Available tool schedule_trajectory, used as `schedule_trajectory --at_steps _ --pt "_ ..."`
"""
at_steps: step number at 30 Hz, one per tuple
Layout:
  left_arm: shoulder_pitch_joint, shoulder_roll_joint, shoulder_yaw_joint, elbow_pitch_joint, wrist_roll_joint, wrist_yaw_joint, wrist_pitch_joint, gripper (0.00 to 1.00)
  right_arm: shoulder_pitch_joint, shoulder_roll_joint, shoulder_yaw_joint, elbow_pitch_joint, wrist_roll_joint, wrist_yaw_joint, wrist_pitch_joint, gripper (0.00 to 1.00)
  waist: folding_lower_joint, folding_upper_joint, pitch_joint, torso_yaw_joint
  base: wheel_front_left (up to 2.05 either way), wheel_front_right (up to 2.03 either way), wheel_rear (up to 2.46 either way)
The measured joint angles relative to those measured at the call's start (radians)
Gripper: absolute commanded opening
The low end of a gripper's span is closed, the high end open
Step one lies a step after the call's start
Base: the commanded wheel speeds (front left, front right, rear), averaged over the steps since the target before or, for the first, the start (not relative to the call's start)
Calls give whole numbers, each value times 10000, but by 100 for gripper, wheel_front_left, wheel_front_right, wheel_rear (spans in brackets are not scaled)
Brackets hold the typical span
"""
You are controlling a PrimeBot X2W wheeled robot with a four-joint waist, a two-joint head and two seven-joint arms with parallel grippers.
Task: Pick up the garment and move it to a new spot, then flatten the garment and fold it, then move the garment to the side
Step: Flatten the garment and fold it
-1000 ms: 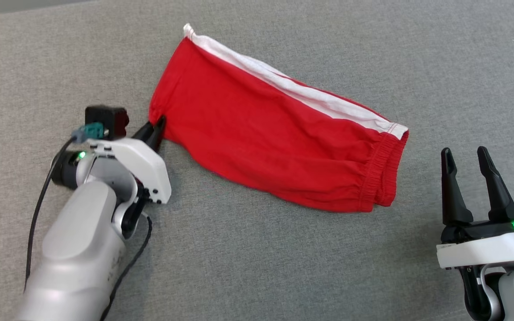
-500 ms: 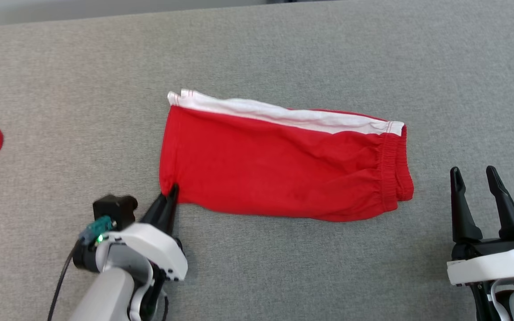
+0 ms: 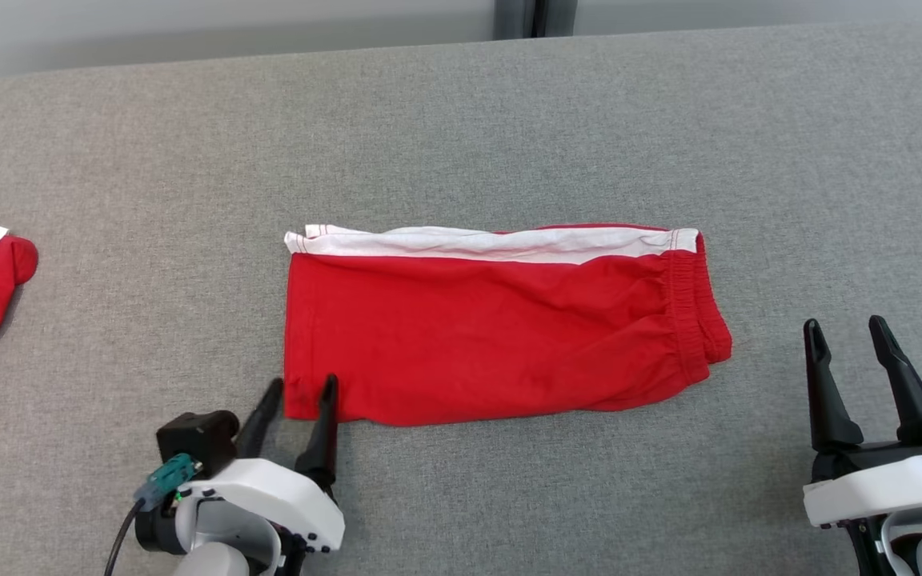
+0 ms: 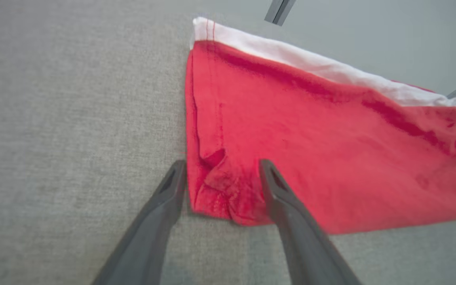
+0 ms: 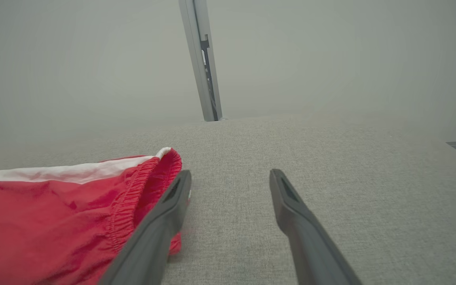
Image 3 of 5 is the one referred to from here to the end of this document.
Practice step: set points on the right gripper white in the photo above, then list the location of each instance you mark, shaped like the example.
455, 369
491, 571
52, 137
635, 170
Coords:
869, 484

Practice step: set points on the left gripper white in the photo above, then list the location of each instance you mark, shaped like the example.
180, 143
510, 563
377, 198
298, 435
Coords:
285, 496

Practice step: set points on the red shorts with white stripe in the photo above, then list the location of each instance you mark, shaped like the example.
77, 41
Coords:
469, 336

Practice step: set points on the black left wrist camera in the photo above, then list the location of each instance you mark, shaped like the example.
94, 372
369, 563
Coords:
197, 440

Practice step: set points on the grey partition post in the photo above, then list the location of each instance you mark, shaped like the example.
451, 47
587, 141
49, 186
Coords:
513, 16

